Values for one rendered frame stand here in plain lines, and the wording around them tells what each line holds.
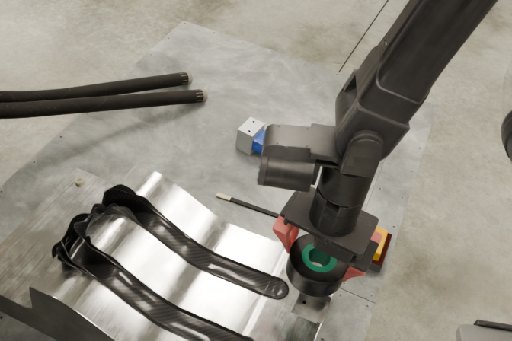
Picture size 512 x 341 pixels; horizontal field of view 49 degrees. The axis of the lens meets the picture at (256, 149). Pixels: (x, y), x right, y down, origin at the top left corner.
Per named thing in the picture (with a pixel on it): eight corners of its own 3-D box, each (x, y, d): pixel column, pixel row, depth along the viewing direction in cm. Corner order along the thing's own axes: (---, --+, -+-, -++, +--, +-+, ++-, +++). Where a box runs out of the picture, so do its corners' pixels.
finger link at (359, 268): (321, 243, 77) (335, 199, 70) (369, 267, 75) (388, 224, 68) (300, 279, 72) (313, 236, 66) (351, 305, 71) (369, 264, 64)
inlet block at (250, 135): (301, 161, 115) (305, 142, 112) (289, 176, 112) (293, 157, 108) (248, 135, 119) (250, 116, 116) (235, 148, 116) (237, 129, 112)
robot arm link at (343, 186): (382, 174, 58) (379, 138, 62) (316, 164, 58) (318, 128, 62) (366, 216, 62) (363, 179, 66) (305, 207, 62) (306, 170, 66)
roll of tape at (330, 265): (352, 264, 77) (358, 249, 75) (330, 307, 72) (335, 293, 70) (300, 238, 80) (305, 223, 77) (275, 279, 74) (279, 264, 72)
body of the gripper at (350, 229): (303, 192, 72) (313, 153, 67) (376, 227, 70) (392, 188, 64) (281, 226, 68) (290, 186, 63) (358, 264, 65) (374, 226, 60)
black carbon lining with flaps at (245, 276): (291, 288, 85) (301, 253, 79) (248, 383, 74) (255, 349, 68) (99, 205, 93) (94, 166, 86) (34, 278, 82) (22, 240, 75)
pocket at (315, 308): (327, 308, 85) (331, 296, 83) (315, 338, 81) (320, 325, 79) (299, 297, 86) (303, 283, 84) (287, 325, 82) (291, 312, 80)
